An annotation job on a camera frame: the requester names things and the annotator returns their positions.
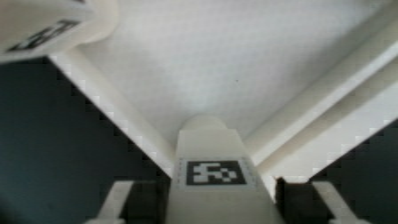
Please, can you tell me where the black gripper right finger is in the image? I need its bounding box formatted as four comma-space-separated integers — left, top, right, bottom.
275, 178, 371, 224

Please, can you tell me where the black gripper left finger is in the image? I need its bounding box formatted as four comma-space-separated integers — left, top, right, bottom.
81, 179, 170, 224

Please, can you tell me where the white desk leg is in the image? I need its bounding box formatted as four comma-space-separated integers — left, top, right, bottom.
165, 115, 284, 224
0, 0, 119, 64

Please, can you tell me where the white desk top tray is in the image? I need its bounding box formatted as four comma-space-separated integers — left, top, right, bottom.
51, 0, 398, 169

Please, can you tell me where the white front fence rail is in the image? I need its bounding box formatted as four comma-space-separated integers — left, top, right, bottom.
257, 82, 398, 188

